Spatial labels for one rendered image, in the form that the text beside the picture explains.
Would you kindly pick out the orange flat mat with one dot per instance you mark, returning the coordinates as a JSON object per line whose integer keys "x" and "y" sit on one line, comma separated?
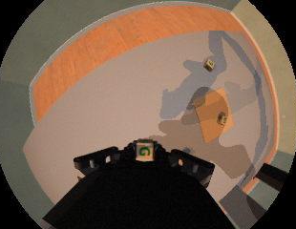
{"x": 208, "y": 107}

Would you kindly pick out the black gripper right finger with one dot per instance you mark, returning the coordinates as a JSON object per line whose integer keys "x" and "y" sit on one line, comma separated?
{"x": 201, "y": 169}

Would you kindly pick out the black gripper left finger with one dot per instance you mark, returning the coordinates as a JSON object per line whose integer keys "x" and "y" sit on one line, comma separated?
{"x": 86, "y": 164}

